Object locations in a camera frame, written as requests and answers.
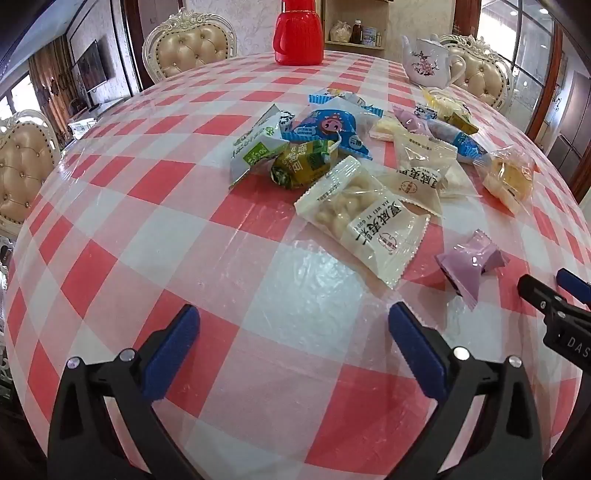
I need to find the yellow bun snack packet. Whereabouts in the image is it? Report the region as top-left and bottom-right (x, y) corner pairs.
(422, 88), (472, 121)

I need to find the wooden glass door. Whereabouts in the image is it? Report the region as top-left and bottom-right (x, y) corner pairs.
(478, 0), (568, 139)

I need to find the long blue purple snack packet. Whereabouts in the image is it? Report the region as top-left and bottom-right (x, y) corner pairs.
(427, 119), (492, 166)

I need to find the small blue white snack packet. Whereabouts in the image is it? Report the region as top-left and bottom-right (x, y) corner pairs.
(308, 88), (365, 112)

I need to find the wooden wall shelf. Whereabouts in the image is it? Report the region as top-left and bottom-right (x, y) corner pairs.
(324, 0), (389, 51)

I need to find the olive green snack packet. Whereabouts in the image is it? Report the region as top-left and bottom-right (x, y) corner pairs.
(445, 111), (479, 136)

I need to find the white floral teapot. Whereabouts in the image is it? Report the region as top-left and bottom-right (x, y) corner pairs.
(401, 36), (467, 88)

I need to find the wall television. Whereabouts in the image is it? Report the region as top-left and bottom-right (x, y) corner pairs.
(76, 41), (108, 93)

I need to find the cream tufted dining chair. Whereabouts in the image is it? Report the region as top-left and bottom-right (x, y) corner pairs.
(142, 7), (237, 84)
(436, 33), (514, 109)
(0, 110), (63, 241)

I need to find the pale cream snack packet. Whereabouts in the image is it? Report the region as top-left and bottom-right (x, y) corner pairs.
(436, 159), (483, 199)

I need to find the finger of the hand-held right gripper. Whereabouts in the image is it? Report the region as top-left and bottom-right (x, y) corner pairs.
(516, 274), (566, 324)
(556, 268), (591, 305)

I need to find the white green snack packet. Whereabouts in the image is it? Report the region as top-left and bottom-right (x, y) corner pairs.
(228, 104), (296, 189)

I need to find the purple candy packet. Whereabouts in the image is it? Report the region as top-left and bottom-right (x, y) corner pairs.
(436, 229), (510, 309)

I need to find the white television cabinet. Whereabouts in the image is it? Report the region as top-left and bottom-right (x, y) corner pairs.
(68, 99), (134, 140)

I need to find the red checked tablecloth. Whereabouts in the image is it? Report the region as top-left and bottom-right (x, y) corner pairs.
(2, 48), (591, 480)

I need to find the green pea snack packet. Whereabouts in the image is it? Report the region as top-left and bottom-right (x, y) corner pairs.
(270, 138), (340, 189)

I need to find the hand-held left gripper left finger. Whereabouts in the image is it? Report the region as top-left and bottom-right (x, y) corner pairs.
(47, 304), (208, 480)

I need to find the pink purple snack packet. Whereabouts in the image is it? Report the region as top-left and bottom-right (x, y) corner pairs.
(392, 105), (437, 137)

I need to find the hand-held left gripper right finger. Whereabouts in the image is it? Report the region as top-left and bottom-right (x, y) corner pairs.
(388, 302), (544, 480)

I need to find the brown curtain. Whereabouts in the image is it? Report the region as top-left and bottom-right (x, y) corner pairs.
(28, 34), (81, 121)

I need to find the blue pig print snack packet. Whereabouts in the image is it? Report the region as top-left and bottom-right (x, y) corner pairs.
(281, 104), (386, 160)

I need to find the white nut snack packet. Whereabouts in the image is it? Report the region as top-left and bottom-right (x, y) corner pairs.
(385, 130), (458, 217)
(294, 155), (431, 289)

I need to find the red thermos jug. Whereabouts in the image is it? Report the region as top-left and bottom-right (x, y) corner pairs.
(272, 0), (325, 65)

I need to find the clear yellow cake packet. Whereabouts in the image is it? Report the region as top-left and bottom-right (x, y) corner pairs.
(473, 147), (539, 214)

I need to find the white wafer snack packet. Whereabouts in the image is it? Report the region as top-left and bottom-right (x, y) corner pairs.
(369, 115), (407, 143)

